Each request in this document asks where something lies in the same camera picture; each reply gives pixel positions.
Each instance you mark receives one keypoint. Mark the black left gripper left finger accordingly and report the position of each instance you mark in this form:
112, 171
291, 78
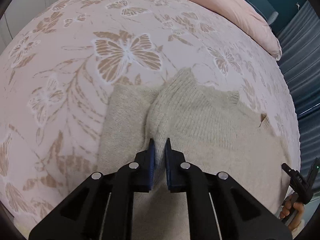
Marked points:
101, 207

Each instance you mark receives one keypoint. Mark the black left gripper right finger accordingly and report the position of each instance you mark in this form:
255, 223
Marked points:
218, 206

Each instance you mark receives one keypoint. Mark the cream knitted sweater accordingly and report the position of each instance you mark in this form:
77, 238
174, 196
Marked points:
213, 129

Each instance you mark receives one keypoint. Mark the blue pleated curtain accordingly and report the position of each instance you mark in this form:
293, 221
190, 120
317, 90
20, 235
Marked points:
299, 65

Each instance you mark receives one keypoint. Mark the pink butterfly patterned bedspread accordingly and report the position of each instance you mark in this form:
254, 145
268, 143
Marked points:
59, 71

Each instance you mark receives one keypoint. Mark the pink folded duvet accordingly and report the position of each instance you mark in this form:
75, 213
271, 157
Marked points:
244, 16

